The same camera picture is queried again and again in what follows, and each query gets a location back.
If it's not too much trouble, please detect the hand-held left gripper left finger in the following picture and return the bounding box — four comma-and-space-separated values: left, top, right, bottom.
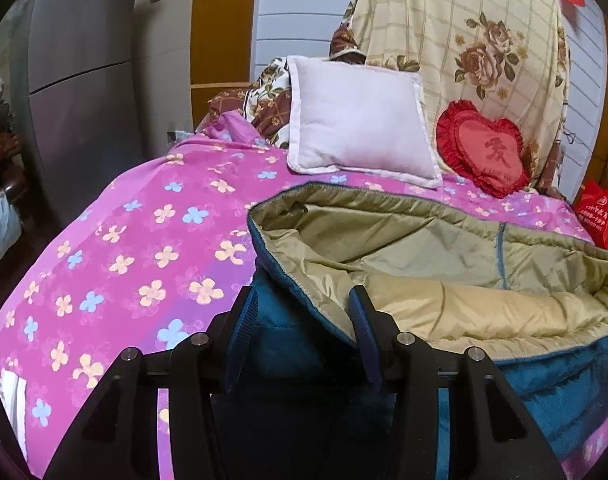
44, 286, 260, 480

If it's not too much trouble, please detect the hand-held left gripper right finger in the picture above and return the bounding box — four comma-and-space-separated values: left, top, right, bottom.
348, 285, 567, 480

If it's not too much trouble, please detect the teal padded jacket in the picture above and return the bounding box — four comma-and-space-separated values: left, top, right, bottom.
156, 182, 608, 480

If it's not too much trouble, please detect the pink floral bed sheet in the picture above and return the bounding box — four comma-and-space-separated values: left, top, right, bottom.
0, 110, 608, 480

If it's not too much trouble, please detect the white square pillow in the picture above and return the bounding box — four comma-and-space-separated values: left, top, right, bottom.
286, 55, 443, 190

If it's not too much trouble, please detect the red heart-shaped pillow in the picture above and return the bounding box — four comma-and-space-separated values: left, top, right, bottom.
436, 100, 531, 199

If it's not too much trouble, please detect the brown floral quilt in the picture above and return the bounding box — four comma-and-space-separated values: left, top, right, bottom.
206, 25, 367, 151

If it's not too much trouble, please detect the white cloth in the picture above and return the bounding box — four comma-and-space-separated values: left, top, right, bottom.
0, 369, 29, 443

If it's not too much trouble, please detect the red shopping bag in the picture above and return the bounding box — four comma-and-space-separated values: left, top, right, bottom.
575, 179, 608, 252

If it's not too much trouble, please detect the grey refrigerator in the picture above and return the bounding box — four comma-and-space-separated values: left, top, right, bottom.
9, 0, 141, 228

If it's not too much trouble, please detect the orange wooden door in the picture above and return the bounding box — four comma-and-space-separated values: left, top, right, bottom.
190, 0, 261, 92

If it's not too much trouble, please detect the cream floral blanket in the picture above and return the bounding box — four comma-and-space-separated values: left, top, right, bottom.
349, 0, 572, 196

